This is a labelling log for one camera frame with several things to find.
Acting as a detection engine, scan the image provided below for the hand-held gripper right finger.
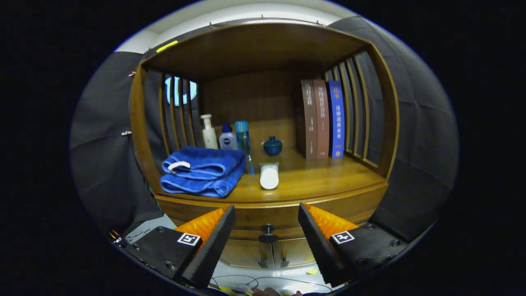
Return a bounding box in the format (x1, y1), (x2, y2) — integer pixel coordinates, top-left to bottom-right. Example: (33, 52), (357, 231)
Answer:
(298, 202), (408, 288)

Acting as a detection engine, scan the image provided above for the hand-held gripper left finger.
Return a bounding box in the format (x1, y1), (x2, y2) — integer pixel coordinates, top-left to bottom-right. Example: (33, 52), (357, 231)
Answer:
(123, 205), (237, 289)

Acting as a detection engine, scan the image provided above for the wooden drawer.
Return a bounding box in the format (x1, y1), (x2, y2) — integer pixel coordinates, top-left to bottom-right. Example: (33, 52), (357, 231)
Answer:
(158, 185), (389, 244)

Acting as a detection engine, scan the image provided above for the white and green tube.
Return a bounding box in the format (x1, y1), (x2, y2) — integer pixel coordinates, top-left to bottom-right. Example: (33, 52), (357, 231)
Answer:
(259, 162), (280, 190)

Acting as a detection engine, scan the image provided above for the wooden cabinet door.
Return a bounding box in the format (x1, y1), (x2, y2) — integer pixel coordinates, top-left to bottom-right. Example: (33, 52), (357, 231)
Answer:
(218, 238), (274, 268)
(271, 238), (319, 268)

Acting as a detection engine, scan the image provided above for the wooden countertop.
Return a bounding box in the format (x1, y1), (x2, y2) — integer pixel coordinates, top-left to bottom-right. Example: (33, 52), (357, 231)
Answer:
(154, 148), (389, 205)

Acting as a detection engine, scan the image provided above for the wooden cabinet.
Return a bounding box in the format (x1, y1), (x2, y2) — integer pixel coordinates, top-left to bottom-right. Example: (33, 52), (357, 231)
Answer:
(129, 21), (400, 270)

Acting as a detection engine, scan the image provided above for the blue folded towel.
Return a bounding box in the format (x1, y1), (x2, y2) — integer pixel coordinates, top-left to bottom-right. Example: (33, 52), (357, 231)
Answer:
(159, 146), (247, 199)

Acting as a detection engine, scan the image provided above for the black device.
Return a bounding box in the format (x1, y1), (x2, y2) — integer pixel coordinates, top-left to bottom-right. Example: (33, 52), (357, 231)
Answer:
(109, 229), (132, 247)

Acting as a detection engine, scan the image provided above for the white bottle with blue cap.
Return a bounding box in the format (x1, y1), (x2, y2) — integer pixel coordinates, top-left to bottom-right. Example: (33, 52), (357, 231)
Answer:
(219, 123), (239, 150)

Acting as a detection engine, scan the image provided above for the white pump bottle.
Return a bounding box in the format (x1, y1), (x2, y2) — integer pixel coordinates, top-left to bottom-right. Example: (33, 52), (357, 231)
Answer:
(201, 114), (219, 149)

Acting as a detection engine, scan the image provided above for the blue lidded teacup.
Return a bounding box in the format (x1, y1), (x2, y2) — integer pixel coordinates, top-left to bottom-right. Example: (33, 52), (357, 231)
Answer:
(261, 136), (284, 157)

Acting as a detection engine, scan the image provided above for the clear teal bottle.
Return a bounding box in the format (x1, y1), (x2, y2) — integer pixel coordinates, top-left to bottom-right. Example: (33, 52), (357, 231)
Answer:
(235, 120), (253, 173)

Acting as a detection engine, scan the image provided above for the reddish brown book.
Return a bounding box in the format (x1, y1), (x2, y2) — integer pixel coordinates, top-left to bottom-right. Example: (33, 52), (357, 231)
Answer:
(313, 79), (330, 160)

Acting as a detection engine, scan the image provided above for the dark brown book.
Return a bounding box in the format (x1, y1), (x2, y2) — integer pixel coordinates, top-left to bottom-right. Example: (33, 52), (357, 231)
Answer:
(295, 79), (318, 160)

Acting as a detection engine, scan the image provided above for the blue book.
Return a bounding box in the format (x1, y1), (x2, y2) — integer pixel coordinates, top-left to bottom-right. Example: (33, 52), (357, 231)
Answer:
(327, 81), (345, 159)

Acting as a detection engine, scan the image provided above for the thin black cable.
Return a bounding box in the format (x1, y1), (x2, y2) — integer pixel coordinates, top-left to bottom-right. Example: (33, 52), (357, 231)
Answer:
(210, 275), (333, 295)

